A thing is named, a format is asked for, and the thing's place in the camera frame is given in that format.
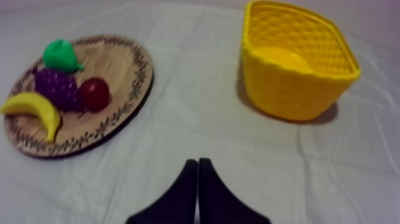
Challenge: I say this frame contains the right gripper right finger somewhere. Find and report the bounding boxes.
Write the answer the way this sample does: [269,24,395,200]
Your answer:
[198,157,272,224]

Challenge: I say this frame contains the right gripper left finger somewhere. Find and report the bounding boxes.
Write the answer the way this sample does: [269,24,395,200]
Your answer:
[124,158,199,224]

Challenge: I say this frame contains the green toy pear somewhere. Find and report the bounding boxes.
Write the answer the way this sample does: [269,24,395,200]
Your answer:
[42,39,85,74]

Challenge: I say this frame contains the yellow plastic basket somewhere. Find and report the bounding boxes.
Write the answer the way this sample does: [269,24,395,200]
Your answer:
[240,0,362,122]

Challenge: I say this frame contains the round wooden board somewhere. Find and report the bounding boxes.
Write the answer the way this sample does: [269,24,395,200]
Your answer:
[3,34,155,158]

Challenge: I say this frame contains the small red fruit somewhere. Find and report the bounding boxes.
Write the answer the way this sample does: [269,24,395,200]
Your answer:
[78,77,111,113]

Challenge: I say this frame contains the purple toy grapes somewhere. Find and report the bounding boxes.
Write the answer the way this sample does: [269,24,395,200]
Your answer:
[33,69,85,113]

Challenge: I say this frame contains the yellow toy banana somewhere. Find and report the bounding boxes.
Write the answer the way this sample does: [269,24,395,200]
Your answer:
[0,92,61,144]

